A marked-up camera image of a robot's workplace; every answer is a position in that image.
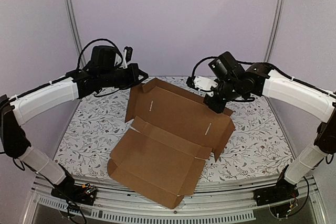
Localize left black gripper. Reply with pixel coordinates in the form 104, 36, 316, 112
100, 63, 149, 90

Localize brown cardboard box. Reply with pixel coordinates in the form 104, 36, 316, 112
107, 78, 235, 209

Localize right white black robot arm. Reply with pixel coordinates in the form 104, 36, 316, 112
194, 51, 335, 201

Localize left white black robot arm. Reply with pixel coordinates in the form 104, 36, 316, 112
1, 45, 149, 200

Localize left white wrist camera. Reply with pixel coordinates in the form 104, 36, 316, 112
121, 46, 133, 69

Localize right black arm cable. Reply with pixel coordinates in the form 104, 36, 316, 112
191, 56, 218, 78

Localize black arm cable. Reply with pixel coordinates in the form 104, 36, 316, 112
191, 56, 218, 78
75, 38, 124, 70

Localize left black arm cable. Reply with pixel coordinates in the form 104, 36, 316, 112
75, 38, 124, 70

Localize aluminium front rail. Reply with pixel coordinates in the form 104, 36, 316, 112
21, 176, 328, 223

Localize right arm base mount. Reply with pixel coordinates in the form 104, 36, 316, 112
253, 178, 299, 206

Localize left aluminium frame post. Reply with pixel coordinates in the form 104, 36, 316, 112
64, 0, 82, 55

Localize aluminium frame post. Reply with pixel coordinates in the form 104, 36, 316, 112
64, 0, 82, 55
264, 0, 285, 62

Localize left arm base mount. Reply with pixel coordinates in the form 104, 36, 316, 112
51, 178, 98, 206

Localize right aluminium frame post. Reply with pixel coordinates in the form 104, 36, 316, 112
264, 0, 285, 62

